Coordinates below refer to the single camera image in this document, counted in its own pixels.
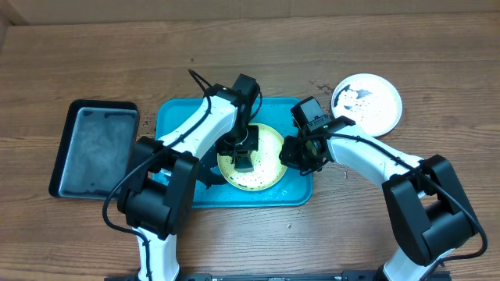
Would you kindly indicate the black water tray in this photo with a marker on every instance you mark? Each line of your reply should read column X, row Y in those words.
column 95, row 148

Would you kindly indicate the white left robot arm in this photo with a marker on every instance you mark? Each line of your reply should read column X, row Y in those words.
column 157, row 191

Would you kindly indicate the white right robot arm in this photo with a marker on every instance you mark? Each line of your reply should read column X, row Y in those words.
column 430, row 214

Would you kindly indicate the teal plastic tray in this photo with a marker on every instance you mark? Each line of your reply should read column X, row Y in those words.
column 291, row 190

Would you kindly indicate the yellow-green plate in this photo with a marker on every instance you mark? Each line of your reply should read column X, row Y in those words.
column 267, row 168

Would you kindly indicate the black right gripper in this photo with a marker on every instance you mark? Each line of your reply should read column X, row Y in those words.
column 291, row 161

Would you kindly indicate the dark green sponge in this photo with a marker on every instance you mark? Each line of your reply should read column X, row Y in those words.
column 243, row 163

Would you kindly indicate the white plate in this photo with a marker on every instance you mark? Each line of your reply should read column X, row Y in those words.
column 370, row 100

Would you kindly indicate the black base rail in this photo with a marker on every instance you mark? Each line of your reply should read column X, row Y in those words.
column 344, row 276

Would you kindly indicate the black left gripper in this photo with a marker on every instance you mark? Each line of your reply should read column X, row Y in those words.
column 251, row 143

